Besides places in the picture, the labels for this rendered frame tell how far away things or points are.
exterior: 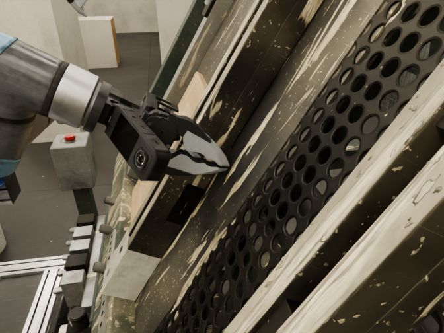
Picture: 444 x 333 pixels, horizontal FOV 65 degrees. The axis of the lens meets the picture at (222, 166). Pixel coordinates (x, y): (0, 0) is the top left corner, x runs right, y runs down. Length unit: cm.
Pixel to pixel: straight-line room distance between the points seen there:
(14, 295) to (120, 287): 117
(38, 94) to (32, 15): 291
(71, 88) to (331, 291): 37
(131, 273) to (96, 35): 547
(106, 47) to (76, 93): 559
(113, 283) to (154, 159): 39
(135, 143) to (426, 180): 32
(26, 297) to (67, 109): 145
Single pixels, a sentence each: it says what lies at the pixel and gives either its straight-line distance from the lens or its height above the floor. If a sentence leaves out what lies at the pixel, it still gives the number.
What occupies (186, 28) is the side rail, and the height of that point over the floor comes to 130.
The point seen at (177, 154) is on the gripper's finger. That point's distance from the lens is 50.
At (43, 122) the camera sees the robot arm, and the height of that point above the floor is 128.
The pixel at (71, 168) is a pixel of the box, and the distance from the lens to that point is 136.
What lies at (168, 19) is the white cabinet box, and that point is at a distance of 474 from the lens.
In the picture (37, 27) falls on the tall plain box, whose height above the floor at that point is 102.
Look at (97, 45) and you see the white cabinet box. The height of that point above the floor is 35.
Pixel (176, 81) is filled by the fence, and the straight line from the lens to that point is 102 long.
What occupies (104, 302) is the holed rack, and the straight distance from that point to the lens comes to 79.
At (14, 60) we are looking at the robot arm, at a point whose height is 139.
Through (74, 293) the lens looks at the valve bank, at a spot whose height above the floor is 73.
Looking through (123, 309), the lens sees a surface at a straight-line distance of 77.
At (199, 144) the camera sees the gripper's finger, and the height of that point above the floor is 126.
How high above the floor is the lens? 149
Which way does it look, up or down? 31 degrees down
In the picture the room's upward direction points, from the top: straight up
